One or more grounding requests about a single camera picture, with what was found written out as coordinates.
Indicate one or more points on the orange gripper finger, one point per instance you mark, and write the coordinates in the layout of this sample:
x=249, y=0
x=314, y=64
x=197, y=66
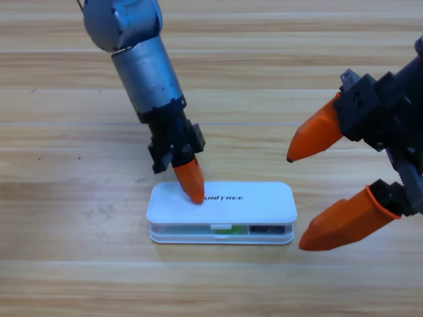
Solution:
x=343, y=224

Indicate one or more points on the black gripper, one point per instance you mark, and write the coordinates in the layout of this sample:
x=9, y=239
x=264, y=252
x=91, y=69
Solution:
x=172, y=138
x=390, y=115

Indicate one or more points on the white Unitree pencil case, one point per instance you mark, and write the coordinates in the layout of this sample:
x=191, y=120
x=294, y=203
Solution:
x=251, y=204

